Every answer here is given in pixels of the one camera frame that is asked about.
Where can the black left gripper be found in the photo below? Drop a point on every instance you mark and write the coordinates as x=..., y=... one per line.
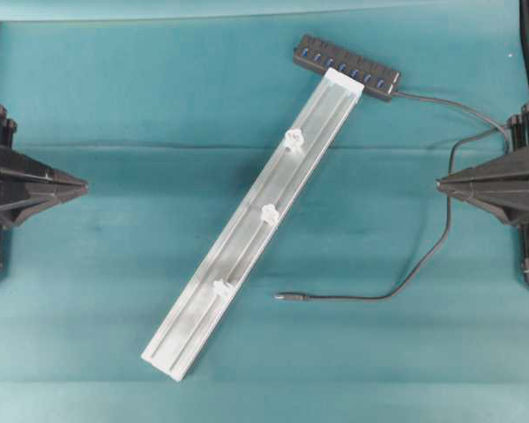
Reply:
x=17, y=202

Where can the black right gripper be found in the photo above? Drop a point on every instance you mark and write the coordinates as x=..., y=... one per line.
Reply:
x=512, y=167

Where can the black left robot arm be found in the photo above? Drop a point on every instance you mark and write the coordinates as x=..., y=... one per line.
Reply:
x=28, y=186

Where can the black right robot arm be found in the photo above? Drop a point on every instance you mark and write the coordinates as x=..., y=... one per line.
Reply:
x=500, y=186

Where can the black USB hub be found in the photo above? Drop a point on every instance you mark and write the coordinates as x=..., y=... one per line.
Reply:
x=317, y=55

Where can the silver aluminium rail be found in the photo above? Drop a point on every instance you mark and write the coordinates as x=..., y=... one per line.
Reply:
x=206, y=297

